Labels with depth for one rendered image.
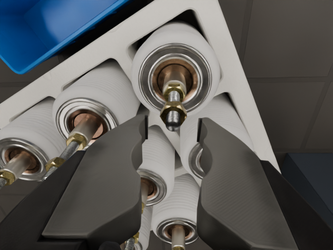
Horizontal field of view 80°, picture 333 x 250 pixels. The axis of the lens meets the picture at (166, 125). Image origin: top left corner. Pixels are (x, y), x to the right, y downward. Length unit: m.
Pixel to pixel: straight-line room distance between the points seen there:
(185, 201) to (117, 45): 0.26
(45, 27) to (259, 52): 0.45
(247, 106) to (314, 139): 0.36
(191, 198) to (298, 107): 0.35
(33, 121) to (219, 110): 0.26
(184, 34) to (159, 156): 0.17
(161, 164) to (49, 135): 0.16
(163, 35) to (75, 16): 0.31
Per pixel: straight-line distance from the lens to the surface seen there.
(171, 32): 0.21
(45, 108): 0.36
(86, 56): 0.30
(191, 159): 0.26
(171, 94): 0.17
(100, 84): 0.26
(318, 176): 0.61
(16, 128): 0.32
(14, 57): 0.46
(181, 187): 0.38
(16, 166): 0.32
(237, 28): 0.47
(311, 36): 0.53
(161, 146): 0.31
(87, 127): 0.24
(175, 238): 0.37
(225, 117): 0.27
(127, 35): 0.28
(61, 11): 0.51
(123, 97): 0.26
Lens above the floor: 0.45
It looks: 59 degrees down
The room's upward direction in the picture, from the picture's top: 174 degrees counter-clockwise
